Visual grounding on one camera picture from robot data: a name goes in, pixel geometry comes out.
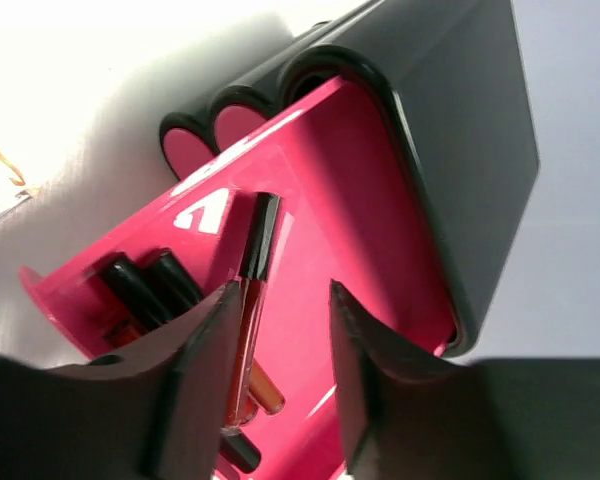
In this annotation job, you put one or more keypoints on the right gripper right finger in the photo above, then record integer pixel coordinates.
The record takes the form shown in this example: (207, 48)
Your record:
(407, 414)

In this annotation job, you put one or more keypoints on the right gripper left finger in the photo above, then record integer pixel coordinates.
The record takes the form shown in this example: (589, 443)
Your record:
(152, 409)

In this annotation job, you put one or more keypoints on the red lip gloss tube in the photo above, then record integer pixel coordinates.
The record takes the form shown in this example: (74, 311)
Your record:
(134, 291)

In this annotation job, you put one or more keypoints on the red lip gloss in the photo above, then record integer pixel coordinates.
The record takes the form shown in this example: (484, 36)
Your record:
(171, 282)
(253, 274)
(263, 395)

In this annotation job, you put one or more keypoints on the pink top drawer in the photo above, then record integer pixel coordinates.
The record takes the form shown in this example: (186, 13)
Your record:
(347, 214)

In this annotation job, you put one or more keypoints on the black pink drawer organizer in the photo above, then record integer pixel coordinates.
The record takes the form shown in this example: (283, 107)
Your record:
(449, 79)

